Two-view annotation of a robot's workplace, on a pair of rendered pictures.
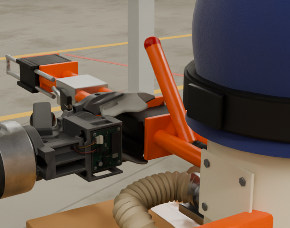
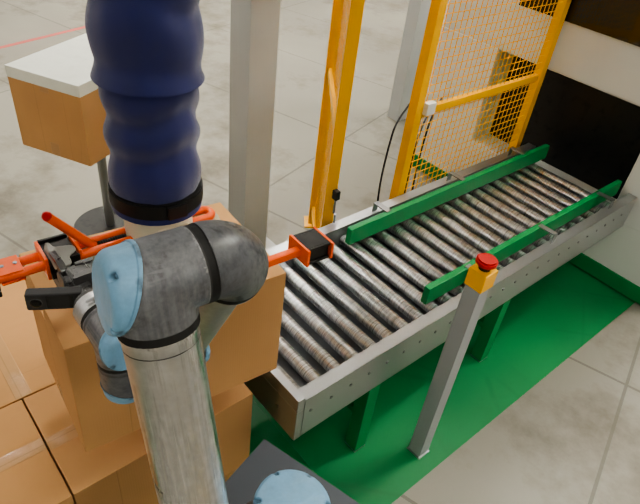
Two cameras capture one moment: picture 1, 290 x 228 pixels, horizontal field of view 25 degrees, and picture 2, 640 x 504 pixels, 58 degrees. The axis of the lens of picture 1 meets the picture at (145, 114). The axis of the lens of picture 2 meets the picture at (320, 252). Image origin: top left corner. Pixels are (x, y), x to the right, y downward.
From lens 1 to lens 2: 133 cm
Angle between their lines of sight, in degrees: 86
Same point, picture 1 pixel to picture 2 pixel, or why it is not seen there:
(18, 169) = not seen: hidden behind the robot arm
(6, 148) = not seen: hidden behind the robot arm
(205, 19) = (166, 182)
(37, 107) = (38, 293)
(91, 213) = (64, 321)
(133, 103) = (64, 249)
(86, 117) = (70, 271)
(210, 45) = (171, 190)
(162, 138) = (89, 252)
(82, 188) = not seen: outside the picture
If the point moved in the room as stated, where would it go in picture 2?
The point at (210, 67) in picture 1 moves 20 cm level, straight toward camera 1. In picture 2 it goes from (171, 197) to (257, 207)
